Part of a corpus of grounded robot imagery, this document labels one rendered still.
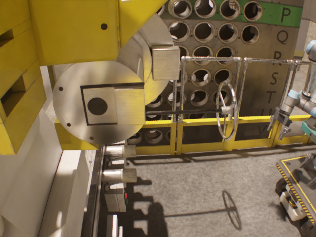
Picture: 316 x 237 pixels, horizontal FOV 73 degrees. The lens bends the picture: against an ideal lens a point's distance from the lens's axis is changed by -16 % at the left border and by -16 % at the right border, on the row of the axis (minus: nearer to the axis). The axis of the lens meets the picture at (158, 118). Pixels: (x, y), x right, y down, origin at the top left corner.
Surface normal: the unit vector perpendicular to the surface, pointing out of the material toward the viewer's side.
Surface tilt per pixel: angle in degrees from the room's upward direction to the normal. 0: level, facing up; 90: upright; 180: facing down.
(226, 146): 90
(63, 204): 0
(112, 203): 90
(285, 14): 90
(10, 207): 68
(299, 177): 0
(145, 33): 90
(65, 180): 0
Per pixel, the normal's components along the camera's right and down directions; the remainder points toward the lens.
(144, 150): 0.07, 0.55
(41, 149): 0.92, -0.35
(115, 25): 0.95, 0.18
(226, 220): 0.00, -0.83
